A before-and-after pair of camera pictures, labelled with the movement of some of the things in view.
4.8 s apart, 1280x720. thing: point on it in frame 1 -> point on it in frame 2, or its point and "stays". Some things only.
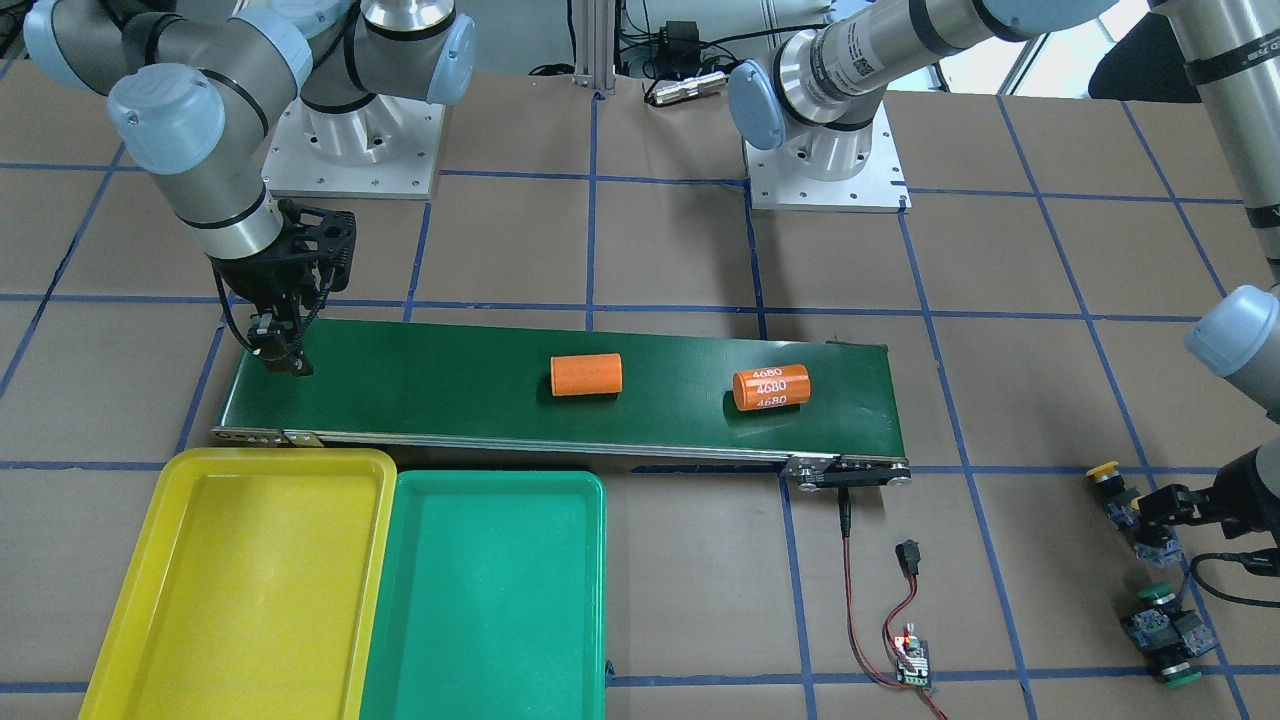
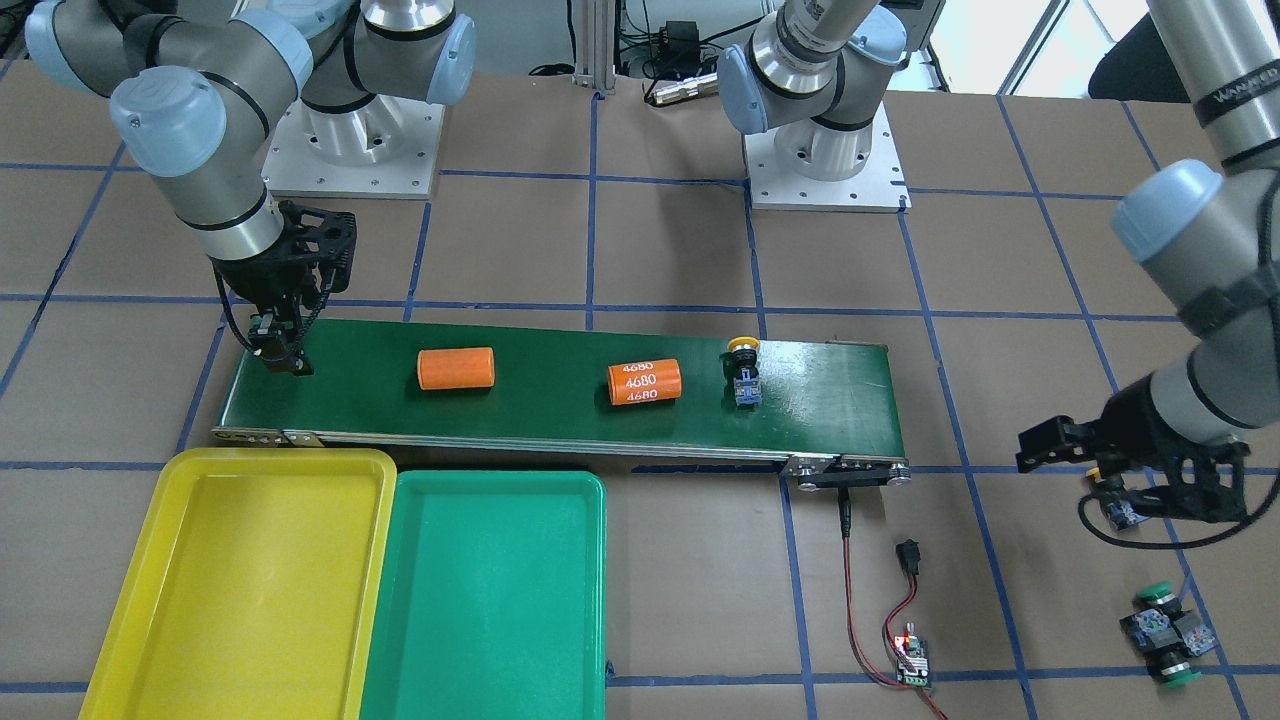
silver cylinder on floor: x=710 y=82 stays
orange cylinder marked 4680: x=771 y=386 -> x=644 y=381
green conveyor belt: x=825 y=408 stays
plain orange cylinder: x=586 y=374 -> x=456 y=368
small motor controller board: x=917 y=651 stays
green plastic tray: x=491 y=600 stays
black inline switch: x=908 y=555 stays
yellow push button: x=1117 y=499 -> x=746 y=376
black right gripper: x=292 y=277 stays
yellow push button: x=1156 y=543 -> x=1120 y=514
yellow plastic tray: x=256 y=590 stays
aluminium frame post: x=595 y=65 stays
